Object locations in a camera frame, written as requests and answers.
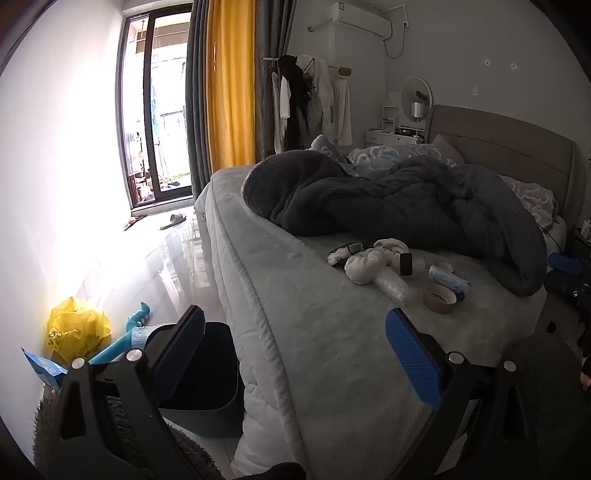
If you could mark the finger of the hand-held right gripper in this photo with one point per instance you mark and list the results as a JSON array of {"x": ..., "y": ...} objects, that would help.
[{"x": 565, "y": 263}]

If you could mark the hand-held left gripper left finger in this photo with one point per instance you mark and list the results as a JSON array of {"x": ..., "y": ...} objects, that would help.
[{"x": 182, "y": 341}]

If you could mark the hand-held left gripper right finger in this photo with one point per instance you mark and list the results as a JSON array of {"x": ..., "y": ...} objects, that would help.
[{"x": 411, "y": 355}]

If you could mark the dark teal trash bin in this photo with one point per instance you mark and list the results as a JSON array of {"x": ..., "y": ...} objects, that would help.
[{"x": 217, "y": 378}]

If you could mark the bubble wrap roll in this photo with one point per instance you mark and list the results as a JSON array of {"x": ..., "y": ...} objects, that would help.
[{"x": 392, "y": 286}]

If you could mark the black coffee packet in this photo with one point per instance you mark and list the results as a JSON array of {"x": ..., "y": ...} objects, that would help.
[{"x": 344, "y": 253}]

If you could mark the blue plush toy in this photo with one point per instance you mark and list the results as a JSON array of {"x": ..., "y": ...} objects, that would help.
[{"x": 138, "y": 318}]

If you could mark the brown tape roll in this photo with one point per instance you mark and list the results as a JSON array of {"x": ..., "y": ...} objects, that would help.
[{"x": 434, "y": 302}]

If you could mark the blue tissue packet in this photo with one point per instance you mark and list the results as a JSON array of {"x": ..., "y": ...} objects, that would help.
[{"x": 448, "y": 279}]

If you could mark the small black box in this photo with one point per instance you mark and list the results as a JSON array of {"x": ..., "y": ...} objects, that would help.
[{"x": 406, "y": 264}]

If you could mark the bed with grey cover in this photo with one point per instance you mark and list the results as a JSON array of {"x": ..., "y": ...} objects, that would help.
[{"x": 323, "y": 323}]

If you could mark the white rolled towel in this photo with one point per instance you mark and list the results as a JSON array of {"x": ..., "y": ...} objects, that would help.
[{"x": 362, "y": 267}]

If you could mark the yellow plastic bag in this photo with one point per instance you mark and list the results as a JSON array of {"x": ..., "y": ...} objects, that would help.
[{"x": 78, "y": 327}]

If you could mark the small white rolled sock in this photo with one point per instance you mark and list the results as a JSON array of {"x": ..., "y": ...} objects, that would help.
[{"x": 390, "y": 247}]

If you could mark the grey slipper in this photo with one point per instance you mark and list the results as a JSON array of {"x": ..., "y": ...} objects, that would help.
[{"x": 173, "y": 220}]

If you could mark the beige upholstered headboard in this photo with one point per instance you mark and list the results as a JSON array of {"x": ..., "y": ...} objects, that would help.
[{"x": 508, "y": 143}]

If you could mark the blue pet food bag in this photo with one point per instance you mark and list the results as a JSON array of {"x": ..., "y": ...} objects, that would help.
[{"x": 44, "y": 367}]

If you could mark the dark grey fleece blanket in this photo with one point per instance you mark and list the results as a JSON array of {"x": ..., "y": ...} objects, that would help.
[{"x": 392, "y": 203}]

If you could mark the grey pillow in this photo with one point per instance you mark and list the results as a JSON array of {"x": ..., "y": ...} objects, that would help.
[{"x": 445, "y": 146}]

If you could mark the blue patterned duvet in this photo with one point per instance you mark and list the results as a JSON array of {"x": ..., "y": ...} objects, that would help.
[{"x": 392, "y": 154}]

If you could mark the white cylinder lamp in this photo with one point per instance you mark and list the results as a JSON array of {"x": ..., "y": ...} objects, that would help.
[{"x": 418, "y": 110}]

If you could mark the white dresser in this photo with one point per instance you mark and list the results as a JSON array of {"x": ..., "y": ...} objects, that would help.
[{"x": 383, "y": 137}]

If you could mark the round mirror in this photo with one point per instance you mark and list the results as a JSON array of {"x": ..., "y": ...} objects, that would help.
[{"x": 415, "y": 90}]

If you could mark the white shelf organizer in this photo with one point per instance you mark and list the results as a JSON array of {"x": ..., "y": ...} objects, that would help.
[{"x": 390, "y": 110}]

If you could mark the sliding glass door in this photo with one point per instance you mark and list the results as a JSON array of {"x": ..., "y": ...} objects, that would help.
[{"x": 150, "y": 106}]

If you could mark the grey curtain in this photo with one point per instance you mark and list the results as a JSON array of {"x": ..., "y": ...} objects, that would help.
[
  {"x": 198, "y": 92},
  {"x": 270, "y": 41}
]

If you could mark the white hanging trousers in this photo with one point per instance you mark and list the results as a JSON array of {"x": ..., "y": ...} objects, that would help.
[{"x": 342, "y": 110}]

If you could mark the white hanging shirt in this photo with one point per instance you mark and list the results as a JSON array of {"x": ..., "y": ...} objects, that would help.
[{"x": 281, "y": 106}]

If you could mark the yellow curtain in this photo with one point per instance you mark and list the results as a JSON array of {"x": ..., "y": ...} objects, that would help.
[{"x": 231, "y": 83}]

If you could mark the black hanging garment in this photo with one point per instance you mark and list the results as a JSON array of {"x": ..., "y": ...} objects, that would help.
[{"x": 295, "y": 101}]

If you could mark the white hanging jacket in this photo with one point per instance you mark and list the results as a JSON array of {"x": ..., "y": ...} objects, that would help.
[{"x": 321, "y": 92}]

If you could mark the clothes rack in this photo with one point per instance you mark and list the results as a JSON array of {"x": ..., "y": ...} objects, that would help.
[{"x": 344, "y": 70}]

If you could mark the white air conditioner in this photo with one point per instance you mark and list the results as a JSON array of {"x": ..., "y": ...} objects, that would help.
[{"x": 360, "y": 18}]

